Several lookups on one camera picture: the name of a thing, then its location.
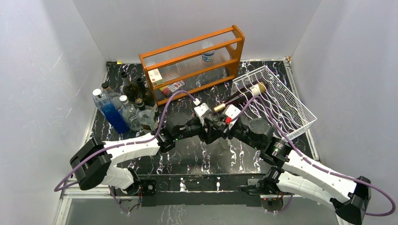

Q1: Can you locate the clear glass bottle black cap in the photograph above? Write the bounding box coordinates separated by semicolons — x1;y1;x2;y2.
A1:
101;82;122;108

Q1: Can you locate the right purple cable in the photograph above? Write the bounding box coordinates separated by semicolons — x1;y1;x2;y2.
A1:
231;95;397;217

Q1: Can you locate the purple cable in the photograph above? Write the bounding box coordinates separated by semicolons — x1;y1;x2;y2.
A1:
231;95;397;217
53;90;197;193

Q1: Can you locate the white wire wine rack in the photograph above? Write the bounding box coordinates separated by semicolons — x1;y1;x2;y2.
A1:
231;66;317;140

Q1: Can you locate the small blue labelled jar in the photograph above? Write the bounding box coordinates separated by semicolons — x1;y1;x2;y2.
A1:
201;42;214;62

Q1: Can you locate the marker pen pack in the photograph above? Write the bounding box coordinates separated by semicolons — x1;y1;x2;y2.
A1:
159;80;186;97

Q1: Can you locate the black metal base rail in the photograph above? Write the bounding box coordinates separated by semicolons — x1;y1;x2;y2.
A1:
61;173;339;208

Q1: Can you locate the brown wine bottle silver cap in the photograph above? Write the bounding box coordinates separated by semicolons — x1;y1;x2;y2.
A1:
120;72;139;103

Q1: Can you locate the blue square glass bottle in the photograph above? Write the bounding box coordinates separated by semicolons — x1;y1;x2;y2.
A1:
92;89;130;134

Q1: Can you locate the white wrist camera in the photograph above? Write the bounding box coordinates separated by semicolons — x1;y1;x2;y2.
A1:
222;105;241;125
193;98;211;126

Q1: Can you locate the gold capped dark bottle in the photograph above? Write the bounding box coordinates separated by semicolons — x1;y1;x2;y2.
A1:
213;82;268;113

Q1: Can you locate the white red small box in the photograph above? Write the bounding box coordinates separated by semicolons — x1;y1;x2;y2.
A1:
148;68;164;87

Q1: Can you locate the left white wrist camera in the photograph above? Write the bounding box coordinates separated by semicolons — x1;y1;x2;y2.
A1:
193;98;211;126

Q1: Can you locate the orange wooden shelf rack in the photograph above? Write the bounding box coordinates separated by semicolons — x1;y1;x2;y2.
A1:
139;25;245;105

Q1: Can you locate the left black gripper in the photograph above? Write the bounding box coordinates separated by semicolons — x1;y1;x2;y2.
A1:
174;118;219;143

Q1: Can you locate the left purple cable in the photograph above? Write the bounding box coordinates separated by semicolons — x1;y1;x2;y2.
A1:
53;90;197;193

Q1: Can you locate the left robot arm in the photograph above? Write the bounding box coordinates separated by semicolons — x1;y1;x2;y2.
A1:
70;113;225;195

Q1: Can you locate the dark green wine bottle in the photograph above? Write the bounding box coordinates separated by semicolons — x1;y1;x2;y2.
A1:
136;77;158;113

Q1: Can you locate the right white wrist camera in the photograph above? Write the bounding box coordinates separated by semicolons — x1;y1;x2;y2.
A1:
222;105;241;125

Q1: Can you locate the clear round glass bottle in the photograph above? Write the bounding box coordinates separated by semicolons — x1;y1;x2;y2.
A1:
119;95;142;131

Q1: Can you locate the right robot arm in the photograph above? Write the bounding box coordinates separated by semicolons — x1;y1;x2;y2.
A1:
212;116;371;225

